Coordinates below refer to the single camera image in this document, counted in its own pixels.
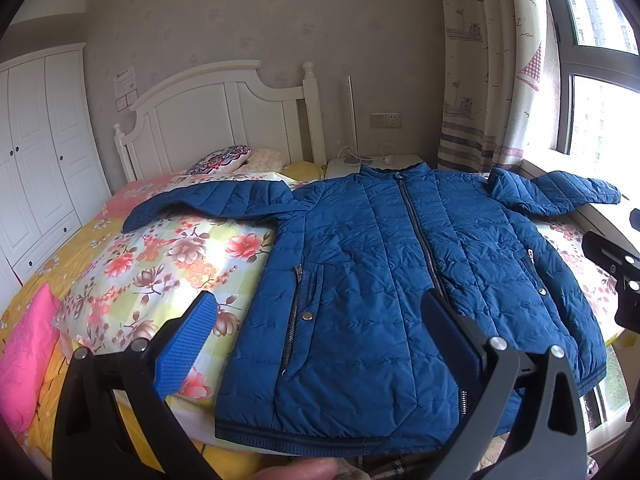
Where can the dark window frame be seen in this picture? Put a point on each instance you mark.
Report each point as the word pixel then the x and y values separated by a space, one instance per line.
pixel 598 44

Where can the colourful patterned pillow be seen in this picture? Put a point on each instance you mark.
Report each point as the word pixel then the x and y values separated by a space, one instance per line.
pixel 223 161

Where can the paper notice on wall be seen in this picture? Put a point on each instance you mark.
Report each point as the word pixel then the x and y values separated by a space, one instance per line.
pixel 125 88

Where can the wall power socket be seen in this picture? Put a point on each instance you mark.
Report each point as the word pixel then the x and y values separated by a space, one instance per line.
pixel 385 120

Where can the white wardrobe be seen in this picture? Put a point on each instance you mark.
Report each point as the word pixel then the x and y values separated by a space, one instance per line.
pixel 52 180

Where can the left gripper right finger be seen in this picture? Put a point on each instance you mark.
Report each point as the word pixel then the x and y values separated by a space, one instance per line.
pixel 547 439

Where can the blue quilted puffer jacket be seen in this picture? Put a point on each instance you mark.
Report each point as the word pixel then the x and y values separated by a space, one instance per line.
pixel 333 357

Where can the white wooden headboard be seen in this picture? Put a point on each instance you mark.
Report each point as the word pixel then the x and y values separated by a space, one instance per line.
pixel 216 105

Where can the patterned window curtain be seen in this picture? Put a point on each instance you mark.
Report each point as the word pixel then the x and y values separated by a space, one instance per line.
pixel 502 83

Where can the person's hand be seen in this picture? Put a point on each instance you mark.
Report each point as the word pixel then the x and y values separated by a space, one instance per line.
pixel 309 469

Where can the floral bed quilt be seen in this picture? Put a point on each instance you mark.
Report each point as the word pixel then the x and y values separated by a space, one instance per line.
pixel 320 286

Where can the white bedside table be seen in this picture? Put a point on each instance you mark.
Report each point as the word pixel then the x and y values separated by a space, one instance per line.
pixel 336 168

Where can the pink pillow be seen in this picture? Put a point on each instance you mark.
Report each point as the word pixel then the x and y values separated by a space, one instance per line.
pixel 25 360

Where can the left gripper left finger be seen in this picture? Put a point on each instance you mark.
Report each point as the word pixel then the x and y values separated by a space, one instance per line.
pixel 90 438

